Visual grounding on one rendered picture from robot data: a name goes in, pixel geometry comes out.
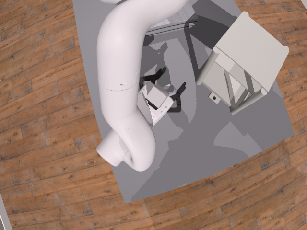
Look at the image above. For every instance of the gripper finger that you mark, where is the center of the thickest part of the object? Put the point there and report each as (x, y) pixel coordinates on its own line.
(152, 78)
(178, 99)

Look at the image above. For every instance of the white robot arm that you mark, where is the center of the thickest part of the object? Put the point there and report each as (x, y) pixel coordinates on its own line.
(119, 53)

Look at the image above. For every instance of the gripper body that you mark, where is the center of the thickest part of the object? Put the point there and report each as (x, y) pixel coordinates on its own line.
(147, 110)

